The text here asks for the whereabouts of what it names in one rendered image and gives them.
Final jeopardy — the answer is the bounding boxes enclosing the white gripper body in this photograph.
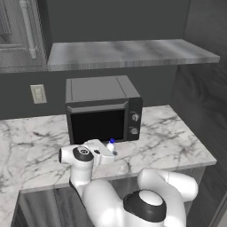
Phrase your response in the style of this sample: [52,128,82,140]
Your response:
[95,145,117,167]

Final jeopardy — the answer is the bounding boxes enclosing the black microwave door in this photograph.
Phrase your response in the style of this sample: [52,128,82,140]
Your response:
[66,100,130,145]

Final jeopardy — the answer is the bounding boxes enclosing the black microwave oven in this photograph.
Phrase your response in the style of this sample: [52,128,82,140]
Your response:
[65,74,145,146]

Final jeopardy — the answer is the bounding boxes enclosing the grey base cupboards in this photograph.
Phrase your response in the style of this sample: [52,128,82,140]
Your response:
[11,166,206,227]

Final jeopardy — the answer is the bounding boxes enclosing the beige wall socket plate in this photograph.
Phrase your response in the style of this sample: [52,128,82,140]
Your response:
[29,83,48,105]

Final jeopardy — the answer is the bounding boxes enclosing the grey marble wall shelf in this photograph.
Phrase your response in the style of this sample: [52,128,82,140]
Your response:
[46,38,222,73]

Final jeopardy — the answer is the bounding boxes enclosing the pale cupboard door handle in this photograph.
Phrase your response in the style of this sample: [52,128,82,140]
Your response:
[19,0,38,60]

